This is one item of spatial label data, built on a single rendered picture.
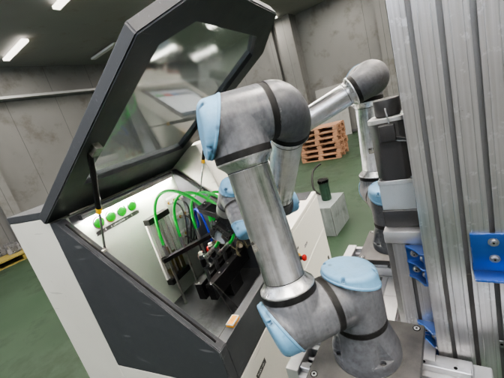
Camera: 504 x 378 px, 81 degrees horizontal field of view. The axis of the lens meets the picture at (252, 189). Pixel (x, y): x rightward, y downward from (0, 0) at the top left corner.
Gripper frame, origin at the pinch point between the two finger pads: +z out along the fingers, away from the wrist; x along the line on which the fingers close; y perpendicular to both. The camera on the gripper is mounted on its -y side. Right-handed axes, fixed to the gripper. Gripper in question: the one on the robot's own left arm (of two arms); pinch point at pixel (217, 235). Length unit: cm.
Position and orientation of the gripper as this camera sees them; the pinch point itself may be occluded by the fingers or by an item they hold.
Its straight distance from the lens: 120.8
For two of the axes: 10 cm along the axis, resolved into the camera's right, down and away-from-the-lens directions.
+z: -1.8, 6.1, 7.7
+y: 7.9, 5.6, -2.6
